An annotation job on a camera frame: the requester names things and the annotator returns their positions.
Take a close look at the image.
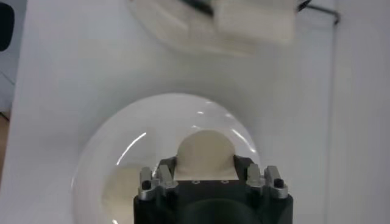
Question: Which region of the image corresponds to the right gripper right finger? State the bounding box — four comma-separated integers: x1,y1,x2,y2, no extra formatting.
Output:
233,155,289,198

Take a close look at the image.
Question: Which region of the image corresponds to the thin black power cord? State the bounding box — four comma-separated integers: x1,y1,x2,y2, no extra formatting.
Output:
297,0,341,25

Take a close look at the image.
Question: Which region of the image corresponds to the white steamed baozi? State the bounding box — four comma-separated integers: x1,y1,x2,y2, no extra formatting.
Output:
173,129,239,182

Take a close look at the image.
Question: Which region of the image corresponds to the cream electric cooking pot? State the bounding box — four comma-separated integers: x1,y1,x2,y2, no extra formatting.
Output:
126,0,298,57

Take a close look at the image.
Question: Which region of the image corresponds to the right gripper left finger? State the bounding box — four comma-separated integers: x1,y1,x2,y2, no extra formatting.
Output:
138,156,179,200

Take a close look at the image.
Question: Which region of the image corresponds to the round white plate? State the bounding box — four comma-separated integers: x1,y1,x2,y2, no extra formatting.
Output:
70,93,263,224

